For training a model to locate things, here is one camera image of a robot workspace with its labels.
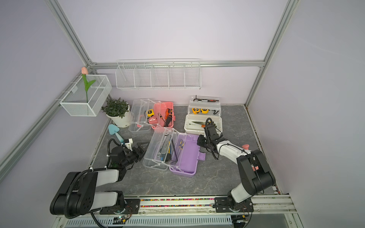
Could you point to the purple toolbox with clear lid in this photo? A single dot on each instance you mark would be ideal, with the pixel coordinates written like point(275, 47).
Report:
point(182, 152)

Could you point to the orange black screwdriver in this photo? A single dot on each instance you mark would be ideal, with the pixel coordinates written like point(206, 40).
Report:
point(168, 118)

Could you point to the pink toolbox with clear lid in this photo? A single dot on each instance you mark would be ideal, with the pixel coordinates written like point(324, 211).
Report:
point(139, 122)

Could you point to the yellow tape measure pair left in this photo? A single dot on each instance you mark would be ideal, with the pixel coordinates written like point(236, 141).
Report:
point(196, 110)

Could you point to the white wire wall shelf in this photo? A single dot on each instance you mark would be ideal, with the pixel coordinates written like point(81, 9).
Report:
point(136, 74)

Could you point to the pink tape measure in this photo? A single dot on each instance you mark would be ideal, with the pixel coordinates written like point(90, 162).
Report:
point(153, 120)

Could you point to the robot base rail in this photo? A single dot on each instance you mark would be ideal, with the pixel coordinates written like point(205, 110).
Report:
point(186, 211)

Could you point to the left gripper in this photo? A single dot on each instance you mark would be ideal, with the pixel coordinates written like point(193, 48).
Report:
point(141, 151)

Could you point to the red black tool in lid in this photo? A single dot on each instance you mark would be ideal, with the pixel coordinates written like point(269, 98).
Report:
point(205, 100)

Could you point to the green potted plant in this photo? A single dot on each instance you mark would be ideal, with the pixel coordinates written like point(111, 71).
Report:
point(116, 107)

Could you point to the silver combination wrench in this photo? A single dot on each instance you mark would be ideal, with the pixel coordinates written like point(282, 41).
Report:
point(162, 150)

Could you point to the white toolbox with clear lid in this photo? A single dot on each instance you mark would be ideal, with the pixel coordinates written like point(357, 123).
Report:
point(194, 122)

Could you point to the white plastic flower pot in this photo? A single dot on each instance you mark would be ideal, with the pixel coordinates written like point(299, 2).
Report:
point(122, 122)

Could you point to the white wire side basket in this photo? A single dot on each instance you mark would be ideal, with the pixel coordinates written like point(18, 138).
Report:
point(74, 101)

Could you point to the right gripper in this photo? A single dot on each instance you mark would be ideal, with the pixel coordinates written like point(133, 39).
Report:
point(199, 140)

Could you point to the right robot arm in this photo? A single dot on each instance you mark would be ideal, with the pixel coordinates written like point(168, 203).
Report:
point(254, 171)

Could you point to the teal garden trowel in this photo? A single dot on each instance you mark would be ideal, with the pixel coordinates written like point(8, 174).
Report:
point(114, 130)

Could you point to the artificial pink tulip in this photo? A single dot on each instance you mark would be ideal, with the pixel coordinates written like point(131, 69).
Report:
point(87, 84)

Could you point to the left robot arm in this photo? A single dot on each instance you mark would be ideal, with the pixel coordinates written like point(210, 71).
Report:
point(78, 194)

